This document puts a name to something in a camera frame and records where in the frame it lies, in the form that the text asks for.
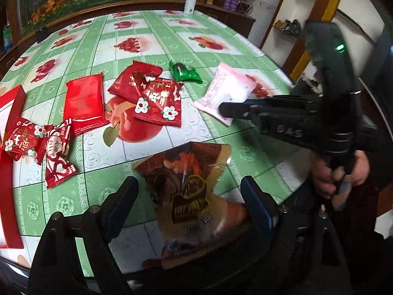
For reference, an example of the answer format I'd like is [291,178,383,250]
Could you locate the person's right forearm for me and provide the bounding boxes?
[333,178,393,243]

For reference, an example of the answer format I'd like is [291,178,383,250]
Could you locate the person's right hand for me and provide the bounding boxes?
[310,150,370,210]

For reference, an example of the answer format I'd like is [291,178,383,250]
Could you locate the plain red packet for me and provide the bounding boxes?
[63,73,109,138]

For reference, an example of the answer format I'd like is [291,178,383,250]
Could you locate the brown snack packet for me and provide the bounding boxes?
[134,142,251,270]

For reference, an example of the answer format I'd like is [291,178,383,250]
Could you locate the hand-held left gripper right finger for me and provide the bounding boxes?
[240,175,352,295]

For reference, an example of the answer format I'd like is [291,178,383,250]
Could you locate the red flower-print snack packet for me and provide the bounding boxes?
[133,79,184,128]

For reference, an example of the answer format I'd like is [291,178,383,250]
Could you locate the green candy packet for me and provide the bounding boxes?
[169,60,204,84]

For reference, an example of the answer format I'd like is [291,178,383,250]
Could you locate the green bottle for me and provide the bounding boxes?
[3,21,13,51]

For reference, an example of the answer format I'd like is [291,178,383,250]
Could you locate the small red flower candy packet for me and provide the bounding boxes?
[1,117,54,165]

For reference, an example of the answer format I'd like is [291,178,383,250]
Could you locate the pink white snack packet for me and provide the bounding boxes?
[192,62,258,126]

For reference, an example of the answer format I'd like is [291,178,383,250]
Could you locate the shoes on shelf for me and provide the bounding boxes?
[275,19,303,36]

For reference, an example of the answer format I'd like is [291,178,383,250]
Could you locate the red white heart candy packet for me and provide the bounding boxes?
[43,118,79,189]

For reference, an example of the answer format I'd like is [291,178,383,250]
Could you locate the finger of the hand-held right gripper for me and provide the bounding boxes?
[246,95,323,109]
[219,101,261,121]

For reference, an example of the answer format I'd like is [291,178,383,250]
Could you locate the red cardboard box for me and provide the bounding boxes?
[0,85,27,249]

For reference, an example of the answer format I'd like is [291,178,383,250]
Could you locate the red brown-print snack packet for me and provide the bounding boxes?
[108,60,163,103]

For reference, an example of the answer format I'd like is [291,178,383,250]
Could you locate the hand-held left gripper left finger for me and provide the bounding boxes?
[28,176,140,295]

